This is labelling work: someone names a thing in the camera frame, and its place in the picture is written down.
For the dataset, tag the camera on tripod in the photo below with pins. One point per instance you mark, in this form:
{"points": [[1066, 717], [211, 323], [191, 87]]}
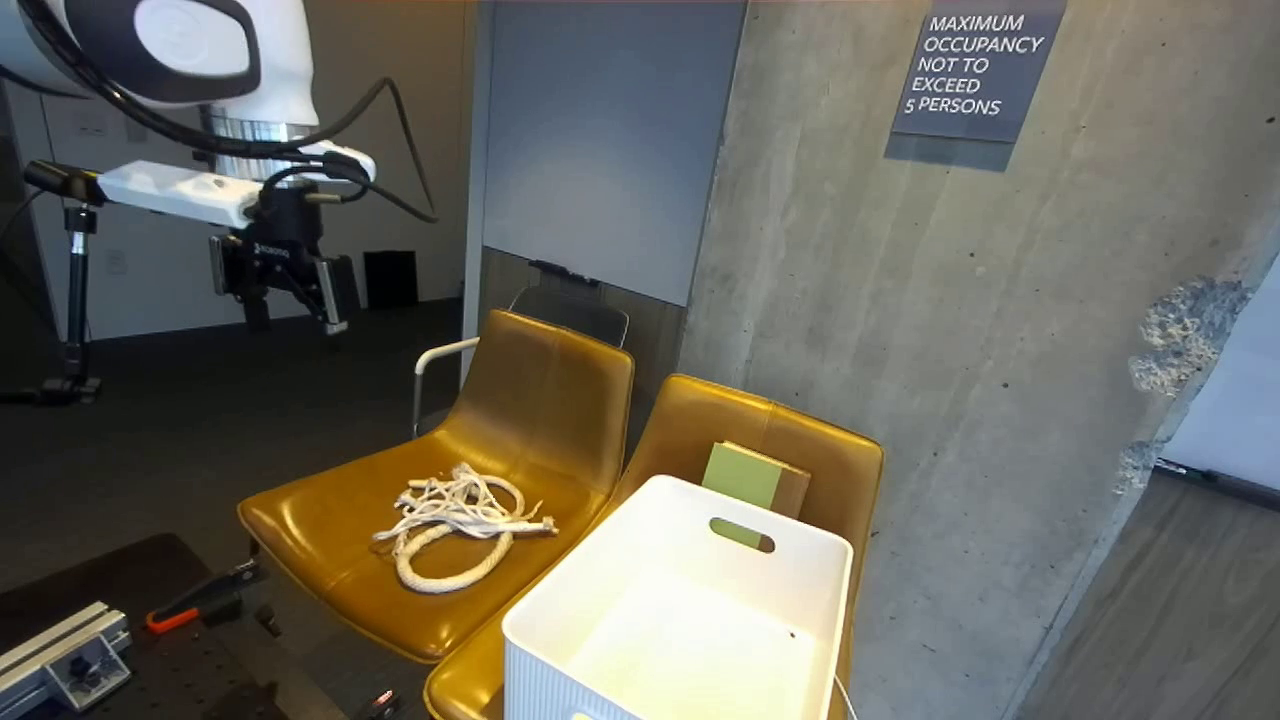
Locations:
{"points": [[77, 300]]}

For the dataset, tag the small black knob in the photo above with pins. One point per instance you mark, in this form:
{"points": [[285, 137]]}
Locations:
{"points": [[268, 620]]}

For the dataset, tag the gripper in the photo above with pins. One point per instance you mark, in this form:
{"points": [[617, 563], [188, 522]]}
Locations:
{"points": [[285, 255]]}

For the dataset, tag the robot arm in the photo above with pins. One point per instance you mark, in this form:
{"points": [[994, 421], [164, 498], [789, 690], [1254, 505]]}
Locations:
{"points": [[270, 50]]}

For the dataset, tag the white plastic basket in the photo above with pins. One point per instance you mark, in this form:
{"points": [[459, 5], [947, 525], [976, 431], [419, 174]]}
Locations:
{"points": [[680, 650]]}

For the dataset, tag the black box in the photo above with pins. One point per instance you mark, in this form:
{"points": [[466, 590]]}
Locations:
{"points": [[390, 280]]}

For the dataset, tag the mustard leather chair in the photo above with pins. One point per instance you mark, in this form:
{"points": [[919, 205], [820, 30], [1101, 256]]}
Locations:
{"points": [[690, 430], [540, 400]]}

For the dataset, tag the wall socket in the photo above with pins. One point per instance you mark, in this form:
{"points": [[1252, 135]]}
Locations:
{"points": [[117, 262]]}

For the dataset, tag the small red and black clamp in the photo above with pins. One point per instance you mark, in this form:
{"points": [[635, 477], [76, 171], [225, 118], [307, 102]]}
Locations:
{"points": [[383, 705]]}

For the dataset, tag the green cardboard box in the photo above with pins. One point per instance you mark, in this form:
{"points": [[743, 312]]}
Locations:
{"points": [[745, 475]]}

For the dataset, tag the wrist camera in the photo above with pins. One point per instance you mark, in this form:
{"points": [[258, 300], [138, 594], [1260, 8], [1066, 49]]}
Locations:
{"points": [[350, 163]]}

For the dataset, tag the grey wall sign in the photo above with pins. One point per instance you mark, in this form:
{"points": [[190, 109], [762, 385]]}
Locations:
{"points": [[975, 65]]}

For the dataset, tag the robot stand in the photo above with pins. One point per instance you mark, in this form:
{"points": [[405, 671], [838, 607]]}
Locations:
{"points": [[120, 590]]}

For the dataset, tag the aluminium rail bracket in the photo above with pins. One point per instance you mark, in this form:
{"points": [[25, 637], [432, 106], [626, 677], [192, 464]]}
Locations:
{"points": [[60, 655]]}

